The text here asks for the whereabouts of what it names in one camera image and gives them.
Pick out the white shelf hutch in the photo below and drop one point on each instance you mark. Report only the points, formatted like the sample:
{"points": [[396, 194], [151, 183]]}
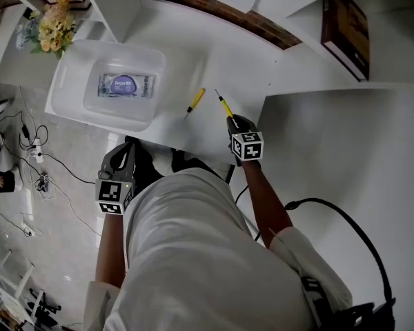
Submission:
{"points": [[124, 9]]}

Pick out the small black floor device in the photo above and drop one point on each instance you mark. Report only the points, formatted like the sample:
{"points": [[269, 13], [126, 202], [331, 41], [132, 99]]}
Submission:
{"points": [[42, 182]]}

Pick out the yellow and blue flower bouquet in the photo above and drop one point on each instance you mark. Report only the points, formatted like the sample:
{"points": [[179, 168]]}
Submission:
{"points": [[55, 26]]}

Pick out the clear plastic storage bin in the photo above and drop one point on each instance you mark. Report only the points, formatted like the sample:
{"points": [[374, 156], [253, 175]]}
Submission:
{"points": [[69, 88]]}

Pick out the purple label wipes packet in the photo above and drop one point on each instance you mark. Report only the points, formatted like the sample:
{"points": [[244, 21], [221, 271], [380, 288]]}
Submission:
{"points": [[124, 86]]}

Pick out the black body-worn device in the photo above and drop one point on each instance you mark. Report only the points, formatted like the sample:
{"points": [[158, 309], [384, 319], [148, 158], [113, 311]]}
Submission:
{"points": [[365, 316]]}

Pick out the white desk with drawers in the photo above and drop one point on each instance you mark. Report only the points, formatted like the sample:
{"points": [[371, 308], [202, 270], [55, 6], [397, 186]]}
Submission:
{"points": [[200, 57]]}

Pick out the white power strip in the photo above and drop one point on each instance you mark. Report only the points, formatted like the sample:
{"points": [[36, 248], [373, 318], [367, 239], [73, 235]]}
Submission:
{"points": [[31, 228], [38, 150]]}

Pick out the white frame rack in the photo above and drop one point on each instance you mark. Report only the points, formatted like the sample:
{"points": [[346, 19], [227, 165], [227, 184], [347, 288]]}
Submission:
{"points": [[24, 278]]}

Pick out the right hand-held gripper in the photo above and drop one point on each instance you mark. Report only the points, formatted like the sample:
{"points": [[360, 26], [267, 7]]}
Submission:
{"points": [[246, 147]]}

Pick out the person's leg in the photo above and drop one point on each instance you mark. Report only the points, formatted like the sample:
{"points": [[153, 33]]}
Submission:
{"points": [[145, 171], [193, 164]]}

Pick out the brown hardcover book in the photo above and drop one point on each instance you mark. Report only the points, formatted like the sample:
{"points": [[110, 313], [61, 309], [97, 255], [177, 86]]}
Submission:
{"points": [[348, 29]]}

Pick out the person's right forearm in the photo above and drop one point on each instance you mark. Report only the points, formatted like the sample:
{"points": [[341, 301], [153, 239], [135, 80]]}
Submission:
{"points": [[265, 202]]}

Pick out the person's right leg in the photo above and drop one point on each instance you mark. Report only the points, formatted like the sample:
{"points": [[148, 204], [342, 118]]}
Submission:
{"points": [[193, 164]]}

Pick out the yellow screwdriver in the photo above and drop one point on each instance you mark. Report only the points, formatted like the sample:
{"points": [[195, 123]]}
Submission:
{"points": [[196, 98], [225, 107]]}

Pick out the person's white shirt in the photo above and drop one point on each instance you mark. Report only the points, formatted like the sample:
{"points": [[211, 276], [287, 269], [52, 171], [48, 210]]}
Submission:
{"points": [[193, 253]]}

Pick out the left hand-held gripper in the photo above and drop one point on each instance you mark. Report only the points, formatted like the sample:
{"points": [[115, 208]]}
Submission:
{"points": [[119, 165]]}

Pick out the person's left leg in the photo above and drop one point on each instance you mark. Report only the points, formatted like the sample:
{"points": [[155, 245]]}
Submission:
{"points": [[145, 171]]}

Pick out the black power adapter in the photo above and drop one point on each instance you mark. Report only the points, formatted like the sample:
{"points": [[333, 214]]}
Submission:
{"points": [[25, 132]]}

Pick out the black folding stand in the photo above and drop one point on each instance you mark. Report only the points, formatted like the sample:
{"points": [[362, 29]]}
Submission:
{"points": [[43, 307]]}

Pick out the person's left forearm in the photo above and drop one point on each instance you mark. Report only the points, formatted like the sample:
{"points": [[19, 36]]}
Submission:
{"points": [[110, 250]]}

